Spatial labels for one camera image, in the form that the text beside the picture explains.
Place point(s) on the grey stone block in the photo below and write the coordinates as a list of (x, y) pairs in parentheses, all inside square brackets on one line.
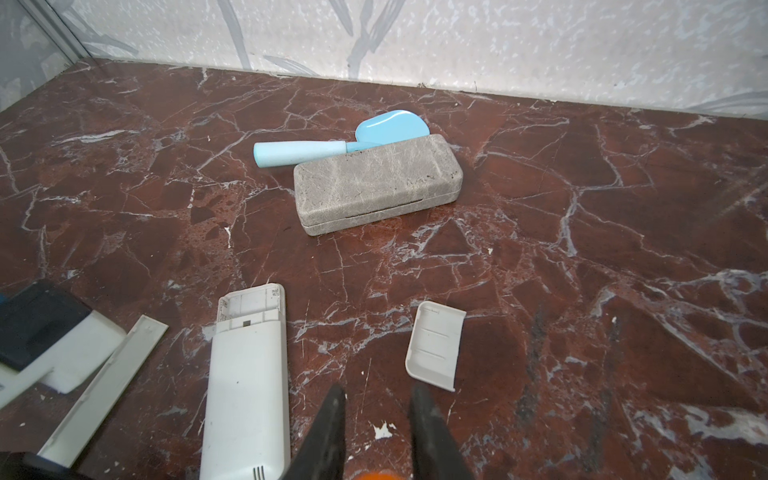
[(362, 187)]

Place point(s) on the white battery cover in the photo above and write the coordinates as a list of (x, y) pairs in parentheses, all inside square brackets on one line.
[(433, 349)]

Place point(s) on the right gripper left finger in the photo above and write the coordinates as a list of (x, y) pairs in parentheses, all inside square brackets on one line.
[(322, 454)]

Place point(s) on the slim remote back cover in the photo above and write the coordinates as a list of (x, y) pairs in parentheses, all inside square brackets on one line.
[(84, 419)]

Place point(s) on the white remote control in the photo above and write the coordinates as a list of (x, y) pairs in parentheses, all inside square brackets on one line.
[(246, 432)]

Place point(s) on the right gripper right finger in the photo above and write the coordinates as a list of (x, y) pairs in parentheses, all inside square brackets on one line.
[(434, 451)]

